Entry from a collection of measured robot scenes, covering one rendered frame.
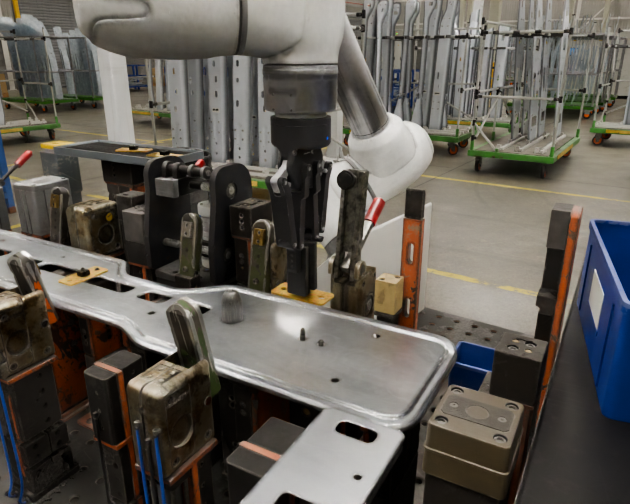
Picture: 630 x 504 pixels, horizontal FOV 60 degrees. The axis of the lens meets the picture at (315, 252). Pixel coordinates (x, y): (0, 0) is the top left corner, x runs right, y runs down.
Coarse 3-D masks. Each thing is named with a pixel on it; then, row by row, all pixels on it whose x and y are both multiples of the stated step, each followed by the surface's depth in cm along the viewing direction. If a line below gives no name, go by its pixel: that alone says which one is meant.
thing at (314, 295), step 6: (276, 288) 76; (282, 288) 77; (276, 294) 75; (282, 294) 74; (288, 294) 74; (294, 294) 74; (312, 294) 74; (318, 294) 74; (324, 294) 74; (330, 294) 74; (300, 300) 73; (306, 300) 73; (312, 300) 73; (318, 300) 73; (324, 300) 73
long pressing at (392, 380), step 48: (0, 240) 118; (0, 288) 97; (48, 288) 94; (96, 288) 94; (144, 288) 94; (192, 288) 93; (240, 288) 93; (144, 336) 78; (240, 336) 78; (288, 336) 78; (336, 336) 78; (384, 336) 78; (432, 336) 77; (288, 384) 67; (336, 384) 67; (384, 384) 67; (432, 384) 67
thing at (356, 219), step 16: (352, 176) 80; (368, 176) 84; (352, 192) 84; (352, 208) 85; (352, 224) 85; (352, 240) 85; (336, 256) 86; (352, 256) 85; (336, 272) 87; (352, 272) 85
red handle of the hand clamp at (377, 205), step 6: (378, 198) 93; (372, 204) 93; (378, 204) 92; (384, 204) 93; (372, 210) 92; (378, 210) 92; (366, 216) 91; (372, 216) 91; (378, 216) 92; (366, 222) 91; (372, 222) 91; (366, 228) 90; (366, 234) 89; (348, 252) 88; (348, 258) 87; (342, 264) 86; (348, 264) 86; (342, 270) 87; (348, 270) 86
